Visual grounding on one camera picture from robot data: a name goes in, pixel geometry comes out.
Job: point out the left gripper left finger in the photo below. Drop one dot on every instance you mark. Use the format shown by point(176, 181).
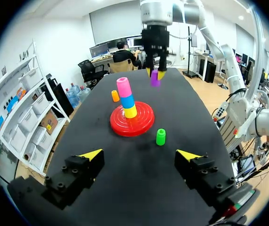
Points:
point(78, 171)

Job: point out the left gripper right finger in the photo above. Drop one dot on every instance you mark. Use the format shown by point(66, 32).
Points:
point(202, 174)

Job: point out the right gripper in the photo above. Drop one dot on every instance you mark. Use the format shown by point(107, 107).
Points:
point(155, 38)

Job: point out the purple cylinder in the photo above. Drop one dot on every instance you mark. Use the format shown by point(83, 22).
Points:
point(154, 80)

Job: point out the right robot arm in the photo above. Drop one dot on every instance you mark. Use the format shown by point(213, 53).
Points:
point(228, 61)

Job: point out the red round base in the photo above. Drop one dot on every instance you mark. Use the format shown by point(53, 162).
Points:
point(139, 124)

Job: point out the person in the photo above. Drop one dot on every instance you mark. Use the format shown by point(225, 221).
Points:
point(123, 56)

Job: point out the pink cylinder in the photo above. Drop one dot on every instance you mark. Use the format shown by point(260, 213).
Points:
point(124, 87)

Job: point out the blue cylinder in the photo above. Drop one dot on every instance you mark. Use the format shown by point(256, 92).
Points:
point(127, 101)

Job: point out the orange cylinder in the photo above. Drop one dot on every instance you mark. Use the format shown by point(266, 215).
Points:
point(115, 96)

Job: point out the yellow cylinder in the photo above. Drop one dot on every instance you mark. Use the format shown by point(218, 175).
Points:
point(130, 112)

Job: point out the green cylinder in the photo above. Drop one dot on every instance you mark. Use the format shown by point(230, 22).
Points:
point(160, 137)

